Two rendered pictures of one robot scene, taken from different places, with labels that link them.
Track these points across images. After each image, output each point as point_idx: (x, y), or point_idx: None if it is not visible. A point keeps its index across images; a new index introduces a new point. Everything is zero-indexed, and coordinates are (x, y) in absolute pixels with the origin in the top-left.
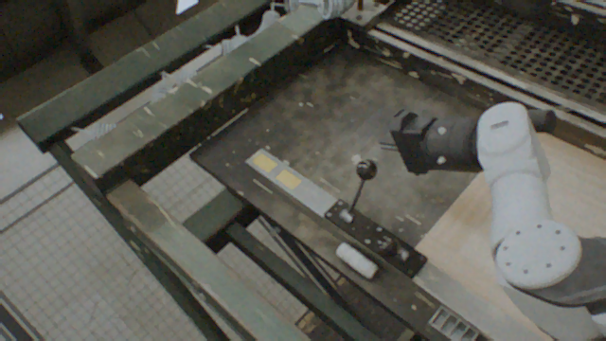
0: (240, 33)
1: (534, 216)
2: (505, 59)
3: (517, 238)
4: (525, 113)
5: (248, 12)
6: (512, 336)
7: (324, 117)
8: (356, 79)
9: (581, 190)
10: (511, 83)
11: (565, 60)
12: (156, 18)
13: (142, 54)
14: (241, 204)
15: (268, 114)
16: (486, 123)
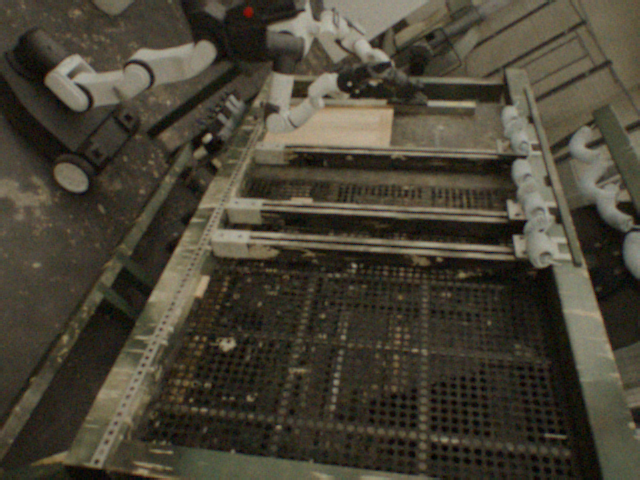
0: (631, 213)
1: (362, 42)
2: (421, 190)
3: (363, 29)
4: (378, 55)
5: (636, 205)
6: (351, 101)
7: (472, 134)
8: None
9: (350, 144)
10: (402, 152)
11: (389, 201)
12: None
13: (626, 146)
14: None
15: (497, 126)
16: (387, 58)
